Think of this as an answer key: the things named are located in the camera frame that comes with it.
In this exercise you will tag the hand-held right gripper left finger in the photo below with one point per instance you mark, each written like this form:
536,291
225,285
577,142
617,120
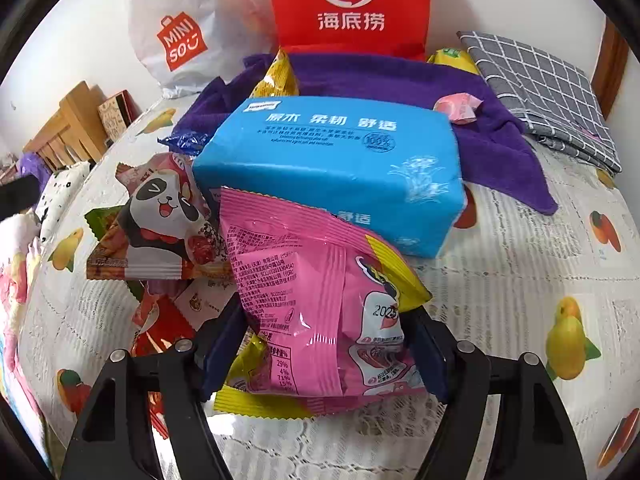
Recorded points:
220,355

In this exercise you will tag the fruit print tablecloth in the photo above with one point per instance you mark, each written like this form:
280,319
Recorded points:
525,270

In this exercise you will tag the yellow and green snack packet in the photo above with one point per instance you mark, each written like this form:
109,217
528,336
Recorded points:
457,62

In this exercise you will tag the blue candy packet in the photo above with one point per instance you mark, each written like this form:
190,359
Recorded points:
187,141

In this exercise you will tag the patterned box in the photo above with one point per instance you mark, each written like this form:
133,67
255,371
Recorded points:
114,115

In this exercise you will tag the pink and yellow snack packet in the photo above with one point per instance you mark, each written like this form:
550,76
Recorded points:
310,300

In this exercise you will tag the wooden headboard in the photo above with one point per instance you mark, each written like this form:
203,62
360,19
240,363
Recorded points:
75,120

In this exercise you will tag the red paper bag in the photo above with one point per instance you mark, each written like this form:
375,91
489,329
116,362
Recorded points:
300,30

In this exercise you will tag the black object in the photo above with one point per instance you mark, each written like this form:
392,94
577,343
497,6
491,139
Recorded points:
17,197

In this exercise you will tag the green and orange snack packet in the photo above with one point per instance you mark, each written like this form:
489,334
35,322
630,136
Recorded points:
107,242

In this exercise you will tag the small pink candy packet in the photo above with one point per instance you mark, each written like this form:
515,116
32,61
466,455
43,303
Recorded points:
457,106

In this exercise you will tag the grey checked cloth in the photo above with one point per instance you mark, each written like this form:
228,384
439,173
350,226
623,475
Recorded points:
540,90

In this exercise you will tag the purple towel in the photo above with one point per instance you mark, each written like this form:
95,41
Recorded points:
400,80

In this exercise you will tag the white round logo snack packet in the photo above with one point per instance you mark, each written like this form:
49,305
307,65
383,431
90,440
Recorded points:
202,302

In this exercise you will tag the white plastic bag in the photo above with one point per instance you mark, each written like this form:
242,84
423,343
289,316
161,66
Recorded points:
220,35

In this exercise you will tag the red snack packet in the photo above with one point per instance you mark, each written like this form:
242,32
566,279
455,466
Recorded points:
160,330

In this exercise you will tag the white spotted pillow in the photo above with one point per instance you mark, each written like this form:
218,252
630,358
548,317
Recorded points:
62,190

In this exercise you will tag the yellow foil snack packet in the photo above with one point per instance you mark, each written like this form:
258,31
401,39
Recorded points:
277,77

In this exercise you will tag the blue tissue pack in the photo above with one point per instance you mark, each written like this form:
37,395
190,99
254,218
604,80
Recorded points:
325,160

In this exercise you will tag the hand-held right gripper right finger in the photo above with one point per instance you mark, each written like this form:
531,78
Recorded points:
431,360

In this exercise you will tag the panda print snack packet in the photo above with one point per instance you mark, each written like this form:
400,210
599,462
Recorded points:
165,210

